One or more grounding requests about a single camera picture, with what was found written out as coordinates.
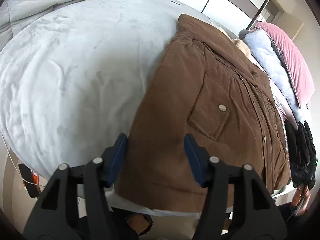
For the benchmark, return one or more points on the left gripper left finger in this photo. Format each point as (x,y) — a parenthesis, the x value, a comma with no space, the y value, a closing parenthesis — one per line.
(56,215)

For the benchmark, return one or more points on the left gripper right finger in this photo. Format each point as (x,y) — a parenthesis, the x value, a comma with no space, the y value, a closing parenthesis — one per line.
(237,204)

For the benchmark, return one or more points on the brown corduroy fur-collar coat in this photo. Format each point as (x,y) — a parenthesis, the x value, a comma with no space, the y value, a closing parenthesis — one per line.
(204,86)

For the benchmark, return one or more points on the right hand holding gripper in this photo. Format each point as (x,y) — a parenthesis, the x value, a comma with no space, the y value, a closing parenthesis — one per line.
(300,200)

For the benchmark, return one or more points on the black orange device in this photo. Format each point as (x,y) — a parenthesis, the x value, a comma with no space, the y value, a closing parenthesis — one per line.
(30,180)

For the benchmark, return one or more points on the pink velvet pillow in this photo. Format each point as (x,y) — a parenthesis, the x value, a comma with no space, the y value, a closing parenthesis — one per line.
(294,61)

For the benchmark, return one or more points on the grey bed sheet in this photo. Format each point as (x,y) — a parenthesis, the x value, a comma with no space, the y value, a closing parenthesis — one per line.
(73,80)

